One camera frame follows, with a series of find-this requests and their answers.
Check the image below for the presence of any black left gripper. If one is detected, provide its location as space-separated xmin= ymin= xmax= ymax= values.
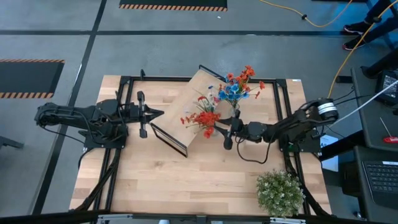
xmin=123 ymin=90 xmax=165 ymax=139

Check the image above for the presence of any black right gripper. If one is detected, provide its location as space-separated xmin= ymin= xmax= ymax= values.
xmin=213 ymin=108 xmax=250 ymax=151

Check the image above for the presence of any red artificial flower bunch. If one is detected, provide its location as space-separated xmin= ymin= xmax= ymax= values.
xmin=179 ymin=95 xmax=222 ymax=140

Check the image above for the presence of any wide ribbed glass jar vase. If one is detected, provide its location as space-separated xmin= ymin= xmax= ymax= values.
xmin=229 ymin=101 xmax=241 ymax=118

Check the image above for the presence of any blue artificial flower bunch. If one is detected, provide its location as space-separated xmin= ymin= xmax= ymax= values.
xmin=207 ymin=83 xmax=251 ymax=102

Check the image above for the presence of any orange artificial flower bunch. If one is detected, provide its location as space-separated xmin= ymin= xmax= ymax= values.
xmin=217 ymin=64 xmax=266 ymax=100

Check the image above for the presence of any green potted bush plant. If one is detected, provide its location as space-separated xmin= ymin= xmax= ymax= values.
xmin=255 ymin=169 xmax=307 ymax=218

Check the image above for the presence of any white paper sheet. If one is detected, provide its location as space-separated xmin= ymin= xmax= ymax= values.
xmin=319 ymin=134 xmax=340 ymax=172

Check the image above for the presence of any black orange-striped floor mat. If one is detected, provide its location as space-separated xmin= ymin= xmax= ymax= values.
xmin=0 ymin=58 xmax=66 ymax=100
xmin=119 ymin=0 xmax=228 ymax=12

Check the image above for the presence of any black desk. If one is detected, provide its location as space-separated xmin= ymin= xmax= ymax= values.
xmin=337 ymin=146 xmax=398 ymax=224
xmin=351 ymin=67 xmax=398 ymax=152

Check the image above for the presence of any person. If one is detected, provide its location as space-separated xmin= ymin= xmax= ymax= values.
xmin=341 ymin=0 xmax=398 ymax=51

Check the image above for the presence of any black keyboard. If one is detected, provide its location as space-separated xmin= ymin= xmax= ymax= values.
xmin=362 ymin=160 xmax=398 ymax=210

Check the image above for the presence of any wooden shelf with black frame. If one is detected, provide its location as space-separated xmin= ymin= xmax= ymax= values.
xmin=150 ymin=64 xmax=233 ymax=159

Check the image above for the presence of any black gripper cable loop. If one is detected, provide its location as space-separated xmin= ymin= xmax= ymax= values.
xmin=235 ymin=136 xmax=271 ymax=165

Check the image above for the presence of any black metal table frame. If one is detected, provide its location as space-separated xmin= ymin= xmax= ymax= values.
xmin=70 ymin=68 xmax=332 ymax=218

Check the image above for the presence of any black cable bundle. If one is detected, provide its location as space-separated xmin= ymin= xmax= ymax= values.
xmin=74 ymin=148 xmax=122 ymax=212
xmin=283 ymin=151 xmax=331 ymax=218

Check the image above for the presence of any white cable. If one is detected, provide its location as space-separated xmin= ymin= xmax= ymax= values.
xmin=329 ymin=80 xmax=398 ymax=126

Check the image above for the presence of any yellow cable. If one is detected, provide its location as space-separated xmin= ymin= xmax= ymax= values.
xmin=325 ymin=0 xmax=398 ymax=101
xmin=259 ymin=0 xmax=354 ymax=28

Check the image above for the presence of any black camera rig bar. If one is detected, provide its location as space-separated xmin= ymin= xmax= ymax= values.
xmin=0 ymin=210 xmax=398 ymax=224

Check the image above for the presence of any red-handled tool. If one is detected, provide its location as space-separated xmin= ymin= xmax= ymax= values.
xmin=379 ymin=116 xmax=398 ymax=144

